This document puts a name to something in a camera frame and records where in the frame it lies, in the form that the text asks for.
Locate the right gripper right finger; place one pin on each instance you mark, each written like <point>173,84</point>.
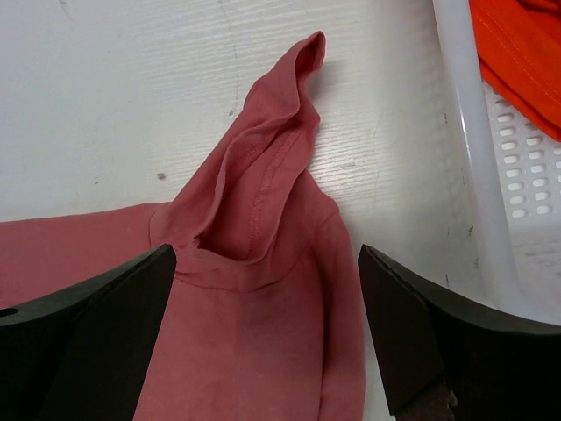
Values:
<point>443,356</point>

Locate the orange t-shirt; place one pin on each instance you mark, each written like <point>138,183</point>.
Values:
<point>518,45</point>

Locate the white plastic basket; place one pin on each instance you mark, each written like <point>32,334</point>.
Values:
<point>511,172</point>

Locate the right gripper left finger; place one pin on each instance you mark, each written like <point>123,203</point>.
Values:
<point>82,353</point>

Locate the dusty red t-shirt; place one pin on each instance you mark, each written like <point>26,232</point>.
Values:
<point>265,317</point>

